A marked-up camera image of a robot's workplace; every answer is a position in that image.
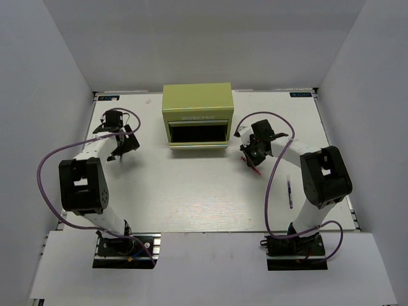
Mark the red pen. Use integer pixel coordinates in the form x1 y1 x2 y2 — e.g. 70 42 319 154
240 156 262 176

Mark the blue pen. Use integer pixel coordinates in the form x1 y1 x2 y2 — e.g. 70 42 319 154
286 175 293 209

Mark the green metal drawer cabinet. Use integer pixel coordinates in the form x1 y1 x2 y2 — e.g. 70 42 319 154
162 83 234 150

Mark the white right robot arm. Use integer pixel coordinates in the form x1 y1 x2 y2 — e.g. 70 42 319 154
234 119 353 254

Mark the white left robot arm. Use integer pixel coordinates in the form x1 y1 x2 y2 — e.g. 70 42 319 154
59 108 140 254

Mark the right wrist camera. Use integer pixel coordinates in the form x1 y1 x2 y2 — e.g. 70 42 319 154
234 126 252 147

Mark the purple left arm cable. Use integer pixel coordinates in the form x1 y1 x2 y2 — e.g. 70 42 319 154
37 108 157 268

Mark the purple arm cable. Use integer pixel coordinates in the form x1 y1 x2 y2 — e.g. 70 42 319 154
37 108 157 268
237 111 344 263

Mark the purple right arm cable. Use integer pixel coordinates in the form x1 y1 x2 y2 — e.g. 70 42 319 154
237 111 344 263

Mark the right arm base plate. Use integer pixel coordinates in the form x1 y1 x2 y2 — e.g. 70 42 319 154
259 233 328 271

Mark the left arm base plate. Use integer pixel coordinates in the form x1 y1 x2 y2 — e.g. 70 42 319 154
92 233 161 270

